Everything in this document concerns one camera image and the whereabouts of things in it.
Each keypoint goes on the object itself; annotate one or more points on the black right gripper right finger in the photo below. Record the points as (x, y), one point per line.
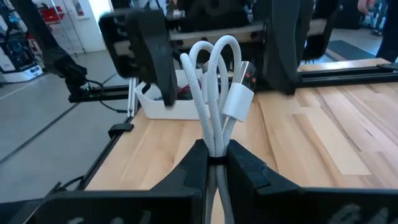
(273, 202)

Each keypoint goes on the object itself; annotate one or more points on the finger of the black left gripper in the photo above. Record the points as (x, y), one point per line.
(149, 56)
(286, 46)

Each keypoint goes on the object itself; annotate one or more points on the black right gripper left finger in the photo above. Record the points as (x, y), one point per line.
(174, 202)

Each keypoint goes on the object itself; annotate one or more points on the white plastic bin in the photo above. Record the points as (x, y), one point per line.
(168, 112)

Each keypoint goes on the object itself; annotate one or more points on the black striped-edge floor mat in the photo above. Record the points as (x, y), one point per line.
(351, 49)

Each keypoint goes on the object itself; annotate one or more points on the red storage bin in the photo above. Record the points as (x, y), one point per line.
(53, 14)

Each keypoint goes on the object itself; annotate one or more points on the person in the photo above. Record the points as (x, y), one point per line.
(390, 31)

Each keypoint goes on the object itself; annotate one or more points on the white and blue machine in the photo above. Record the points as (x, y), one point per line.
(21, 71)

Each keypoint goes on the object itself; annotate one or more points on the black aluminium table frame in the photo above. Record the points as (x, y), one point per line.
(342, 76)

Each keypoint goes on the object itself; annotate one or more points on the black frame clamp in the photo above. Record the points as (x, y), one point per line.
(121, 129)

